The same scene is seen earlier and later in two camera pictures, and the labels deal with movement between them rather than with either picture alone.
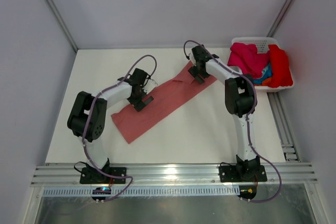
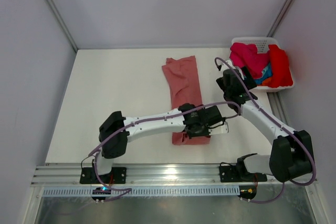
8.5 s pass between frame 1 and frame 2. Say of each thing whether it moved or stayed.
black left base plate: stayed
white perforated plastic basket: stayed
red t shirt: stayed
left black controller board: stayed
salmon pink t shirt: moved
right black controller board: stayed
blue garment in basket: stayed
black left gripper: moved
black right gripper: moved
